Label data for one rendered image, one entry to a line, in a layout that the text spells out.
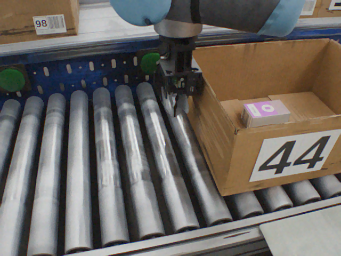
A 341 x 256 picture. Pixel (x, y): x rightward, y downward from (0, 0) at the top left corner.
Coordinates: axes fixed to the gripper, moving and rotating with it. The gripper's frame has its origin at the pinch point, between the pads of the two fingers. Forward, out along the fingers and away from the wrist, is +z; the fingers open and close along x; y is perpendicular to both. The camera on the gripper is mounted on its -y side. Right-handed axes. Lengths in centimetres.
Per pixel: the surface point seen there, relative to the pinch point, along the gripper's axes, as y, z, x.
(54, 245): 24.5, 6.9, -27.3
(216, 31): -23.2, -8.4, 18.3
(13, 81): -21.0, -0.8, -39.5
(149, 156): -4.1, 18.3, -5.7
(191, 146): 7.2, 5.3, 2.4
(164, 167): 12.0, 5.5, -4.8
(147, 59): -21.1, -2.6, -2.5
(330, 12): -29, -10, 61
